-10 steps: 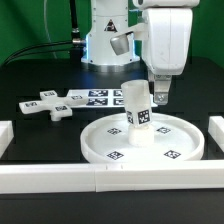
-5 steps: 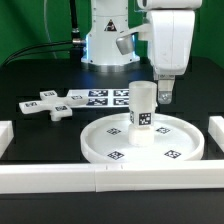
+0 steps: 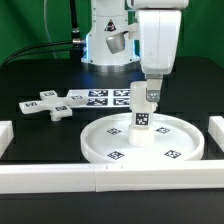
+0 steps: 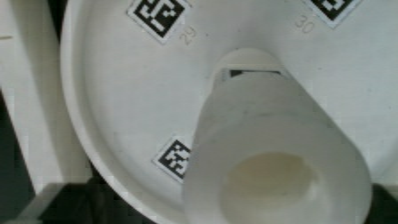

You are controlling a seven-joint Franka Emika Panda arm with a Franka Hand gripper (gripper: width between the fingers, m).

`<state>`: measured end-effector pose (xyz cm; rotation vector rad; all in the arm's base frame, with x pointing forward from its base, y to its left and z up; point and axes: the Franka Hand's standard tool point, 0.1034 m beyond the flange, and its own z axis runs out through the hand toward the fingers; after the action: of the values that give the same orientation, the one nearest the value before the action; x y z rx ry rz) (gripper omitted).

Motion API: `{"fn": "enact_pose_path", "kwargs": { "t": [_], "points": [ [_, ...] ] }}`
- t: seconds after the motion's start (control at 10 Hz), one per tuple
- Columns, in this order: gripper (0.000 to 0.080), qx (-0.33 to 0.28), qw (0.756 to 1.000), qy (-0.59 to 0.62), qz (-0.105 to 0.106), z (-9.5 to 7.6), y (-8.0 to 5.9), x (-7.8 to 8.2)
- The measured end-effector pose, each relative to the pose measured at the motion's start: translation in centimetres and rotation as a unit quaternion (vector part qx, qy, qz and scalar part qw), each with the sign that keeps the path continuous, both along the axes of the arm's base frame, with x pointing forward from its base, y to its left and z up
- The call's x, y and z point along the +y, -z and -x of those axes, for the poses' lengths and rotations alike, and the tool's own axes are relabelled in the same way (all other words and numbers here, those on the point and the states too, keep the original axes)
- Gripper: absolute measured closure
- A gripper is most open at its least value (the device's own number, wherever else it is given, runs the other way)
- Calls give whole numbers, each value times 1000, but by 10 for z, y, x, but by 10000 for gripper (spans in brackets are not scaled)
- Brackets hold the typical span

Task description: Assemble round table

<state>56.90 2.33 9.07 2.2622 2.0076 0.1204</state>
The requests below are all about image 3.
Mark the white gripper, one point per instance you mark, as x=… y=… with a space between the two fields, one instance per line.
x=158 y=33

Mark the white round table top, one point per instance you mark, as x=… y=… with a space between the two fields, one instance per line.
x=112 y=140

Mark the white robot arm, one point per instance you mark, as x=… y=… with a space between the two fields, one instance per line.
x=125 y=32

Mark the white marker sheet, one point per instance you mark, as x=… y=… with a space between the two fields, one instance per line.
x=104 y=98

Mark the white cross-shaped table base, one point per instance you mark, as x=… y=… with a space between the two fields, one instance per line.
x=59 y=107

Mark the white left side block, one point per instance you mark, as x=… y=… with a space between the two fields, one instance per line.
x=6 y=135

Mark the white front rail right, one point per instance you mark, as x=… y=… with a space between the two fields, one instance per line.
x=161 y=176

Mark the white rail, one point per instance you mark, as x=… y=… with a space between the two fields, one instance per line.
x=161 y=176
x=53 y=178

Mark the white front rail left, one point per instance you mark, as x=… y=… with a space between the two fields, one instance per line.
x=53 y=178

